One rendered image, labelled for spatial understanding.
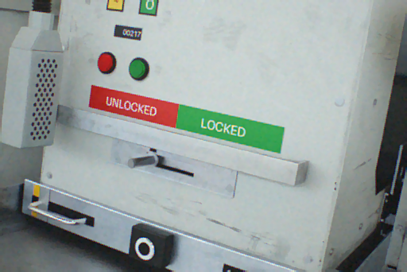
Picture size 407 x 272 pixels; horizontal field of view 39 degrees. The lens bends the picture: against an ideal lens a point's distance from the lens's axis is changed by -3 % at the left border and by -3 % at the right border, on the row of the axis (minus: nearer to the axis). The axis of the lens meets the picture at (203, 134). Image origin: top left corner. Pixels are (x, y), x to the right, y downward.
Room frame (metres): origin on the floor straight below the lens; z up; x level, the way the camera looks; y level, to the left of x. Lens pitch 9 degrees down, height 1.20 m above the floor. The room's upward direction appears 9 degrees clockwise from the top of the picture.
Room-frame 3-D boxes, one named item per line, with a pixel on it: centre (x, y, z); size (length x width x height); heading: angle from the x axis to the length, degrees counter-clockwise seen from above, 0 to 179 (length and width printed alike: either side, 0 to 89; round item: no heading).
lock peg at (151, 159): (0.82, 0.08, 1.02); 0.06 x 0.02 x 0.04; 153
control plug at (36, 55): (0.86, 0.26, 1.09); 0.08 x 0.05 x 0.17; 153
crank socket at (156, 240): (0.81, 0.05, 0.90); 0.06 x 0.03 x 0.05; 63
